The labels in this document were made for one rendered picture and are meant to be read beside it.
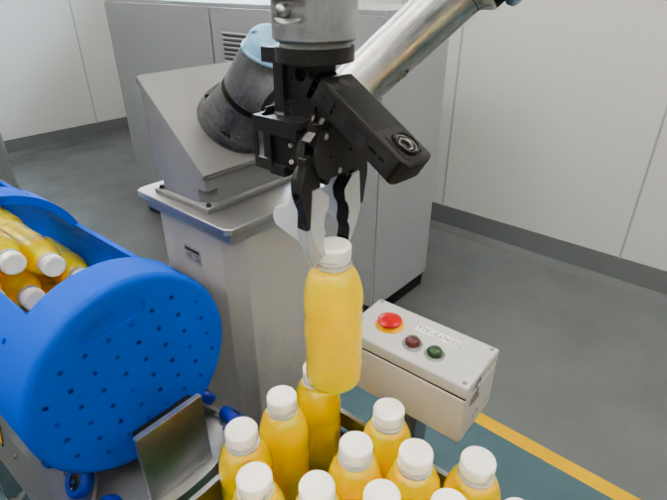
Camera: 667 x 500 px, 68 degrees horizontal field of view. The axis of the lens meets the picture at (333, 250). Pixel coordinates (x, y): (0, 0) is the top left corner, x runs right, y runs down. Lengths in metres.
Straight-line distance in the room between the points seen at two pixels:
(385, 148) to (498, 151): 2.91
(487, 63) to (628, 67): 0.75
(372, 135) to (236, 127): 0.61
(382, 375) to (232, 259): 0.42
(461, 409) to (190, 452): 0.38
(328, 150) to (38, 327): 0.39
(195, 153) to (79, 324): 0.46
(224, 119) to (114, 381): 0.53
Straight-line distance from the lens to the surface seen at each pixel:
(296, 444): 0.69
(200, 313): 0.74
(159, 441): 0.72
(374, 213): 2.27
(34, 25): 5.96
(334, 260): 0.51
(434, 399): 0.71
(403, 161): 0.41
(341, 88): 0.45
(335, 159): 0.47
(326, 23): 0.44
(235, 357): 1.15
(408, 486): 0.62
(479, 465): 0.62
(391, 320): 0.74
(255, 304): 1.07
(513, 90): 3.21
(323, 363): 0.57
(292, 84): 0.48
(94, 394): 0.70
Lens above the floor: 1.55
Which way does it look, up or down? 29 degrees down
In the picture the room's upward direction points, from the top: straight up
